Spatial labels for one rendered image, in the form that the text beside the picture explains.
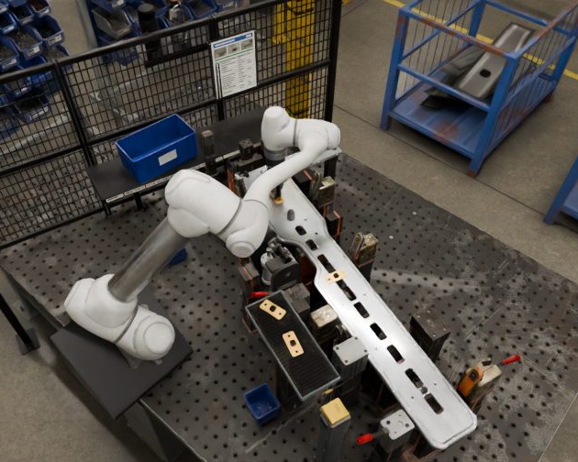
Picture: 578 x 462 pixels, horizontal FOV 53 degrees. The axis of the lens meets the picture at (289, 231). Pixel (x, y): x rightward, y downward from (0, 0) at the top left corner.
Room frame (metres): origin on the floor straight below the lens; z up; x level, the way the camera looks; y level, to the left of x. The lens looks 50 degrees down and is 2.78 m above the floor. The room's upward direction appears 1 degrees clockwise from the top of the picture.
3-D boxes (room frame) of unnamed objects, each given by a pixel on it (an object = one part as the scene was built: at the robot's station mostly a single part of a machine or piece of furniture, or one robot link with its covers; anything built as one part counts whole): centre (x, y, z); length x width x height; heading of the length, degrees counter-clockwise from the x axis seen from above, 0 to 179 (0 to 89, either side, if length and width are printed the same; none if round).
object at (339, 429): (0.67, -0.14, 0.92); 0.08 x 0.08 x 0.44; 31
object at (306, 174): (1.83, -0.07, 0.84); 0.11 x 0.10 x 0.28; 121
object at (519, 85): (3.52, -1.36, 0.47); 1.20 x 0.80 x 0.95; 139
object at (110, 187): (1.94, 0.45, 1.01); 0.90 x 0.22 x 0.03; 121
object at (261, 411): (0.86, 0.09, 0.74); 0.11 x 0.10 x 0.09; 31
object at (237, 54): (2.19, 0.25, 1.30); 0.23 x 0.02 x 0.31; 121
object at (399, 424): (0.67, -0.34, 0.88); 0.11 x 0.10 x 0.36; 121
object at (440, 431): (1.25, -0.20, 1.00); 1.38 x 0.22 x 0.02; 31
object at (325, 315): (1.05, -0.13, 0.89); 0.13 x 0.11 x 0.38; 121
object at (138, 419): (1.09, 0.57, 0.33); 0.31 x 0.31 x 0.66; 50
